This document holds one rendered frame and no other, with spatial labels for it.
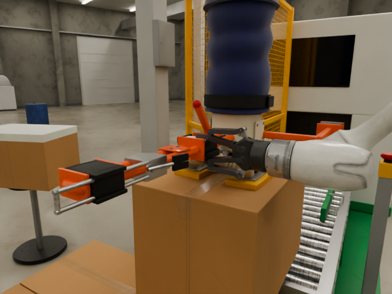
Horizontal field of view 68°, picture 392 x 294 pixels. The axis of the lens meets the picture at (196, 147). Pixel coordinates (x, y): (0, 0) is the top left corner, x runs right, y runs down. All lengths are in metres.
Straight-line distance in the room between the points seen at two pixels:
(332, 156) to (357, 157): 0.04
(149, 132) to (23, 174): 0.92
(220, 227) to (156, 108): 1.50
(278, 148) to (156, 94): 1.58
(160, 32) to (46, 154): 1.13
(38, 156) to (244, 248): 1.74
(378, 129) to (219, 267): 0.52
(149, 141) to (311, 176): 1.73
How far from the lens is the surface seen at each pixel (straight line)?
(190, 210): 0.81
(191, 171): 0.96
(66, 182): 0.52
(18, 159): 2.36
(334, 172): 0.64
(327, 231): 1.89
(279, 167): 0.67
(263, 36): 0.95
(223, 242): 0.80
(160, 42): 2.14
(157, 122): 2.19
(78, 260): 1.59
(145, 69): 2.21
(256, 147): 0.69
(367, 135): 0.81
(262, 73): 0.94
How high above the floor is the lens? 1.38
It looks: 13 degrees down
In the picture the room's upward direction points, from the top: straight up
